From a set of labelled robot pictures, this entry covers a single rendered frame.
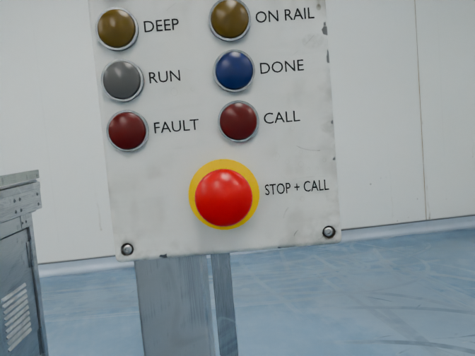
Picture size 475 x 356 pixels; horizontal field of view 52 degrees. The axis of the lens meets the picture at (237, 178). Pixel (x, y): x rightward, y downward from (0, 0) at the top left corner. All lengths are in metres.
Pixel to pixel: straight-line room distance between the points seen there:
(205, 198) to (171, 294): 0.14
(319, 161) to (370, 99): 4.02
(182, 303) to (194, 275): 0.03
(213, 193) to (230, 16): 0.12
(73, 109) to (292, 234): 3.79
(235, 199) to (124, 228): 0.09
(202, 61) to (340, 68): 3.96
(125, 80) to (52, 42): 3.85
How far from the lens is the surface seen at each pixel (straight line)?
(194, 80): 0.36
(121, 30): 0.36
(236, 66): 0.35
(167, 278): 0.44
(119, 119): 0.36
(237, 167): 0.35
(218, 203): 0.33
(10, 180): 1.74
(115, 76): 0.36
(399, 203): 4.51
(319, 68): 0.37
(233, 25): 0.36
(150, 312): 0.45
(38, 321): 2.04
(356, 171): 4.33
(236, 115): 0.35
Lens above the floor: 0.98
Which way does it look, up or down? 5 degrees down
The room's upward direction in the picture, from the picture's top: 5 degrees counter-clockwise
